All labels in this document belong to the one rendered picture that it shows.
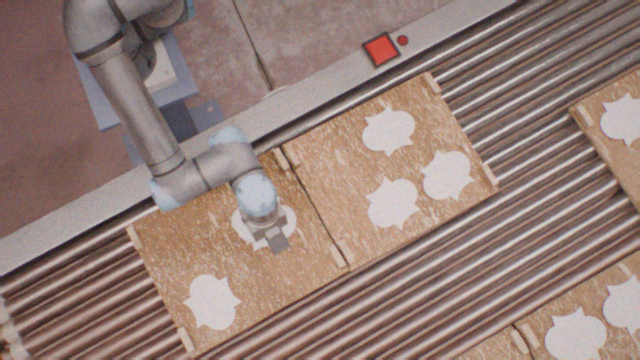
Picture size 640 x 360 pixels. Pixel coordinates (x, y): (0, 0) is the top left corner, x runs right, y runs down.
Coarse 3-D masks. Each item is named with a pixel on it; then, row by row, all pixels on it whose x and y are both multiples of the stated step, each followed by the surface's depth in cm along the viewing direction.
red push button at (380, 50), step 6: (384, 36) 193; (372, 42) 193; (378, 42) 193; (384, 42) 193; (366, 48) 193; (372, 48) 192; (378, 48) 192; (384, 48) 192; (390, 48) 192; (372, 54) 192; (378, 54) 192; (384, 54) 192; (390, 54) 192; (396, 54) 192; (378, 60) 191; (384, 60) 192
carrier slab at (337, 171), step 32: (384, 96) 188; (416, 96) 188; (320, 128) 186; (352, 128) 186; (416, 128) 186; (448, 128) 186; (320, 160) 184; (352, 160) 184; (384, 160) 184; (416, 160) 184; (480, 160) 184; (320, 192) 182; (352, 192) 182; (480, 192) 182; (352, 224) 180; (416, 224) 180
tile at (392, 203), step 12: (384, 180) 181; (396, 180) 181; (384, 192) 181; (396, 192) 181; (408, 192) 181; (372, 204) 180; (384, 204) 180; (396, 204) 180; (408, 204) 180; (372, 216) 179; (384, 216) 179; (396, 216) 179; (408, 216) 179
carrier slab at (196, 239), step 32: (224, 192) 182; (288, 192) 182; (160, 224) 180; (192, 224) 180; (224, 224) 180; (320, 224) 180; (160, 256) 177; (192, 256) 178; (224, 256) 178; (256, 256) 178; (288, 256) 178; (320, 256) 178; (160, 288) 176; (256, 288) 176; (288, 288) 176; (192, 320) 174; (256, 320) 174; (192, 352) 172
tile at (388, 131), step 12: (372, 120) 185; (384, 120) 185; (396, 120) 185; (408, 120) 185; (372, 132) 185; (384, 132) 185; (396, 132) 185; (408, 132) 185; (372, 144) 184; (384, 144) 184; (396, 144) 184; (408, 144) 184
